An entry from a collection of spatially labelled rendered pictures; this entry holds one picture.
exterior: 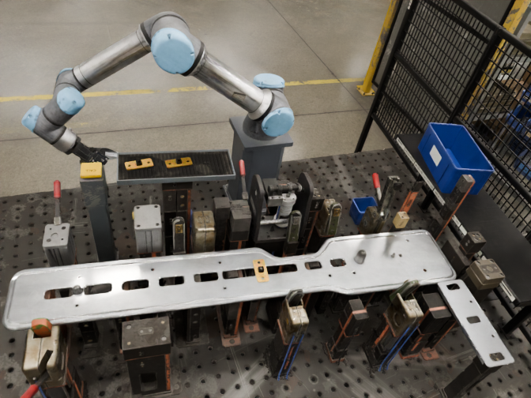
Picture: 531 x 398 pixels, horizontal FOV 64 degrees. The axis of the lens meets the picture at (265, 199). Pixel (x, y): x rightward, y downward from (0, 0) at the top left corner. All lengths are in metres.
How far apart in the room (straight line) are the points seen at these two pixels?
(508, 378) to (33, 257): 1.79
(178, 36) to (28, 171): 2.19
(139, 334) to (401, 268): 0.85
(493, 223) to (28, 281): 1.58
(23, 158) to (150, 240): 2.18
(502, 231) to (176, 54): 1.30
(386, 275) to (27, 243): 1.33
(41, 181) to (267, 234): 2.02
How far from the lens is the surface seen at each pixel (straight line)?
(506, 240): 1.78
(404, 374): 1.66
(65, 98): 1.42
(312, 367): 1.55
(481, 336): 1.48
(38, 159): 3.37
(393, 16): 4.27
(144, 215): 1.32
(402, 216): 1.58
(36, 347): 1.19
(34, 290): 1.35
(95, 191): 1.43
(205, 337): 1.54
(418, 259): 1.56
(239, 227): 1.40
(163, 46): 1.28
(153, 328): 1.19
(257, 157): 1.67
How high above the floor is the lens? 2.07
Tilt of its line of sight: 44 degrees down
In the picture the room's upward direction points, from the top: 11 degrees clockwise
